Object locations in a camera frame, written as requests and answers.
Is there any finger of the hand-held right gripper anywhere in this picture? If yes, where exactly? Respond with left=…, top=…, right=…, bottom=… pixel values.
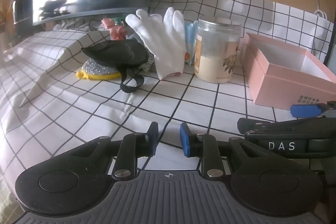
left=238, top=118, right=336, bottom=134
left=290, top=101, right=336, bottom=118

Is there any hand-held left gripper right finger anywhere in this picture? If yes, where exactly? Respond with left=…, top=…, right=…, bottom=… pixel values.
left=180, top=123, right=265, bottom=180

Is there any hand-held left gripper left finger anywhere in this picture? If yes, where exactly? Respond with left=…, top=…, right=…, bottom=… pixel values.
left=70, top=122, right=159, bottom=181

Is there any pink cardboard box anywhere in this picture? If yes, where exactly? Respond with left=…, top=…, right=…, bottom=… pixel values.
left=243, top=32, right=336, bottom=110

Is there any grey patterned cloth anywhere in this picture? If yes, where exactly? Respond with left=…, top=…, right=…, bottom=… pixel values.
left=126, top=31, right=158, bottom=73

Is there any yellow sequined pad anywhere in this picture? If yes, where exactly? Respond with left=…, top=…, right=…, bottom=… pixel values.
left=76, top=57, right=122, bottom=81

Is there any white cloth glove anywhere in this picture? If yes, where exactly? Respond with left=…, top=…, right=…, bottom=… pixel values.
left=125, top=7, right=187, bottom=81

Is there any blue wet wipes packet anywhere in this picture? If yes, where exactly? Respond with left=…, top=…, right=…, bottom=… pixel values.
left=184, top=21, right=198, bottom=65

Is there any pink artificial flower sprig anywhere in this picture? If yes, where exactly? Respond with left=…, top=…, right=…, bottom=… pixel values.
left=101, top=18, right=127, bottom=41

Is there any checkered white tablecloth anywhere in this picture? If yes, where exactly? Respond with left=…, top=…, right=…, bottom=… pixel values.
left=0, top=0, right=336, bottom=214

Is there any clear plastic powder jar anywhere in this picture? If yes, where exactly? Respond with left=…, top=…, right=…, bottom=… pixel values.
left=194, top=18, right=242, bottom=83

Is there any black speaker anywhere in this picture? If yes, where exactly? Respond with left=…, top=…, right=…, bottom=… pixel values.
left=13, top=0, right=33, bottom=30

